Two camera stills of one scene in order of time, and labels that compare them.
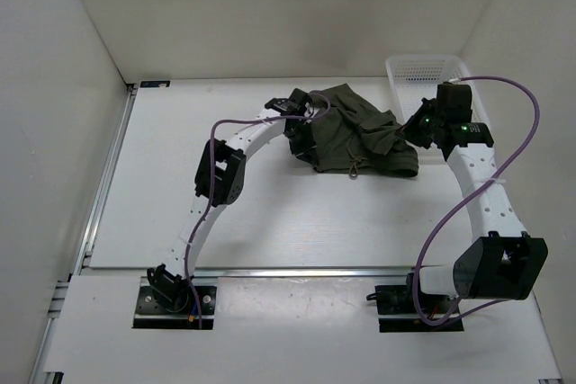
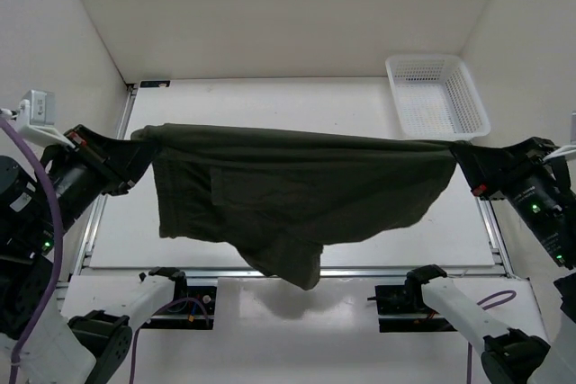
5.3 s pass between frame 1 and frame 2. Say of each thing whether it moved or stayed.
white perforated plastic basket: stayed
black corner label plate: stayed
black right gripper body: moved
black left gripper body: moved
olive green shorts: moved
